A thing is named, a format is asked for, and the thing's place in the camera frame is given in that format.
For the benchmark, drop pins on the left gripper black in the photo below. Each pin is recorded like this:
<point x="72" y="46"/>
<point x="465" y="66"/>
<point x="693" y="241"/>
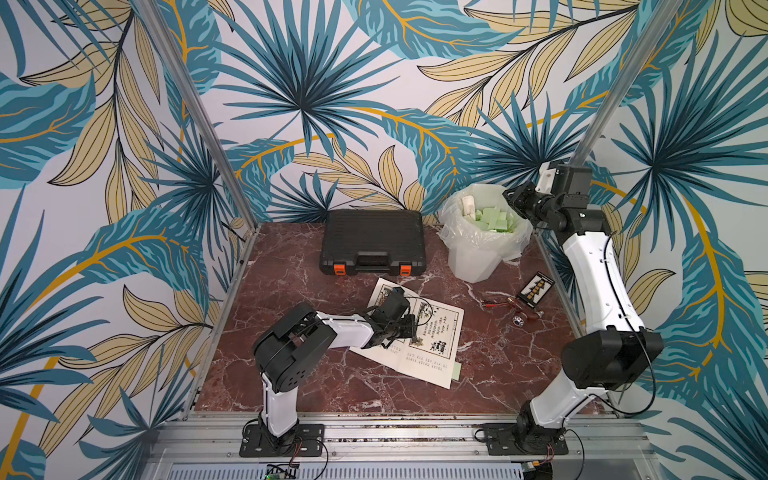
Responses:
<point x="409" y="326"/>

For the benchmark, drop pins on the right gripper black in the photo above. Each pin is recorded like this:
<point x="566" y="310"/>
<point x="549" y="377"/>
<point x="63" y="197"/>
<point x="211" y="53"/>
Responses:
<point x="519" y="198"/>

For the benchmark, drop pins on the green cover picture book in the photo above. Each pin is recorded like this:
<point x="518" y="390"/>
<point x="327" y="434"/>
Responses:
<point x="429" y="355"/>

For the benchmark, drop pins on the green sticky note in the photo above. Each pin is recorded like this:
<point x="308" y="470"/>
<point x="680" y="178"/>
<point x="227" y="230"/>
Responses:
<point x="457" y="372"/>

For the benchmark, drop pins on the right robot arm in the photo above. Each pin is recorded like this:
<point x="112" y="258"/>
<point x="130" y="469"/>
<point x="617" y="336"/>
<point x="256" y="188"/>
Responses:
<point x="617" y="348"/>

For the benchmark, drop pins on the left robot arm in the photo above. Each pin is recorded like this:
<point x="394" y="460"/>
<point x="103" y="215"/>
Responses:
<point x="288" y="353"/>

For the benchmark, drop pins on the green sticky notes in bin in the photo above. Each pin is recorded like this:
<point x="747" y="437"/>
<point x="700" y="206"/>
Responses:
<point x="491" y="219"/>

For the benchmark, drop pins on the white lined trash bin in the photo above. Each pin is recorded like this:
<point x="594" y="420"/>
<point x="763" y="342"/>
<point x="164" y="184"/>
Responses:
<point x="474" y="254"/>

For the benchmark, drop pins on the black plastic tool case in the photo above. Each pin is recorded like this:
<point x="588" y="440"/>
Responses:
<point x="390" y="242"/>

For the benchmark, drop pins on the black patterned card box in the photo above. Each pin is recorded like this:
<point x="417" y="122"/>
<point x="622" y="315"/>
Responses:
<point x="535" y="290"/>

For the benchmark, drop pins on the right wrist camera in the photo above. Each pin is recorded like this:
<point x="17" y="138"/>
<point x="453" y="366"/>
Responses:
<point x="547" y="173"/>

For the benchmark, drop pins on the right aluminium frame post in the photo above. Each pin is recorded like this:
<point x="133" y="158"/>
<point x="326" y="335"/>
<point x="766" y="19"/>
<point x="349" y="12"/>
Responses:
<point x="657" y="33"/>

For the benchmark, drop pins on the aluminium frame post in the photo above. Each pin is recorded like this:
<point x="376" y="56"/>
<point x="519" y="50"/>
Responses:
<point x="657" y="33"/>
<point x="161" y="36"/>

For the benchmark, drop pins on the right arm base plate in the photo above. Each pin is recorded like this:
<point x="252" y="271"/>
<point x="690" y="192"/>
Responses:
<point x="514" y="439"/>

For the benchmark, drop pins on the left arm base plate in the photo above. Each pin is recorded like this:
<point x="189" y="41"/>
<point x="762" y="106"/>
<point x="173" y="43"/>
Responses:
<point x="302" y="440"/>

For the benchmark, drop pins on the aluminium front rail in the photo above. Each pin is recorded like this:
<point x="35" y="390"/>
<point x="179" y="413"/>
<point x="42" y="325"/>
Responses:
<point x="427" y="446"/>

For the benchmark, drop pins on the left aluminium frame post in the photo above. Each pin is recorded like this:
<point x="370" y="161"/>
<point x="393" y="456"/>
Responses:
<point x="161" y="36"/>

